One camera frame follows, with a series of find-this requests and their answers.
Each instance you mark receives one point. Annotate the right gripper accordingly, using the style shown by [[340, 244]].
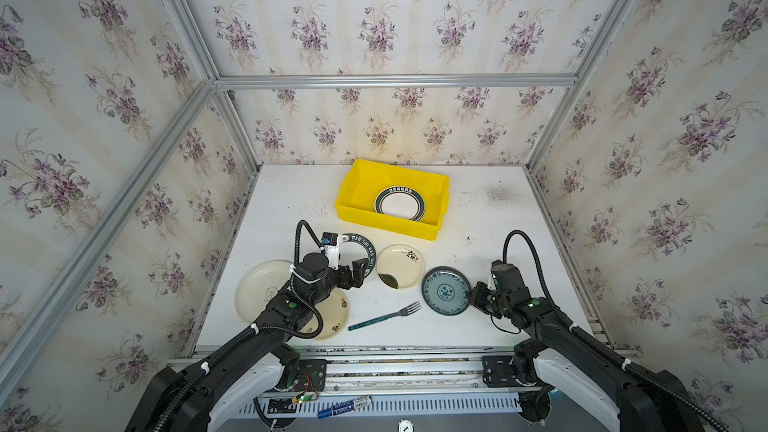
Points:
[[482, 297]]

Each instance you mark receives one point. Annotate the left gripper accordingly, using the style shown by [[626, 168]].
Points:
[[349, 275]]

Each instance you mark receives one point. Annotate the green text-rimmed white plate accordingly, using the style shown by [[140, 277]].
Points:
[[367, 245]]

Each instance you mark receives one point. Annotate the cream floral plate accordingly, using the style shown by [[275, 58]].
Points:
[[335, 312]]

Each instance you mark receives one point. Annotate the teal patterned plate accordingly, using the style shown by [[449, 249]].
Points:
[[446, 291]]

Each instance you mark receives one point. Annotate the cream plate with dark leaf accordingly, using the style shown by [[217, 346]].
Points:
[[400, 266]]

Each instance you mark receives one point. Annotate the plain cream plate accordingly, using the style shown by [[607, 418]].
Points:
[[259, 286]]

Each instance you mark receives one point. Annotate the green-rimmed plate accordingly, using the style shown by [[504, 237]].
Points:
[[400, 202]]

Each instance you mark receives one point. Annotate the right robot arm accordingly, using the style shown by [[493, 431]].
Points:
[[559, 355]]

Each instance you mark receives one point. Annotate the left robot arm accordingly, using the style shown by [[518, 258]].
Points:
[[207, 393]]

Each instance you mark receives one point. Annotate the yellow plastic bin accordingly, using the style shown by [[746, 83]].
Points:
[[368, 185]]

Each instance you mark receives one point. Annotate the blue marker pen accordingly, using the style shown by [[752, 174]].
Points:
[[345, 407]]

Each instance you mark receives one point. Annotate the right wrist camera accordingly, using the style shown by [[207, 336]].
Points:
[[506, 277]]

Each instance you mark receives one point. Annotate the green-handled fork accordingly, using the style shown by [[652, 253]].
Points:
[[404, 312]]

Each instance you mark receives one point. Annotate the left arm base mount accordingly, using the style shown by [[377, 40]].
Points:
[[299, 384]]

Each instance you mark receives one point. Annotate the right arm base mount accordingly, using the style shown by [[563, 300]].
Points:
[[517, 369]]

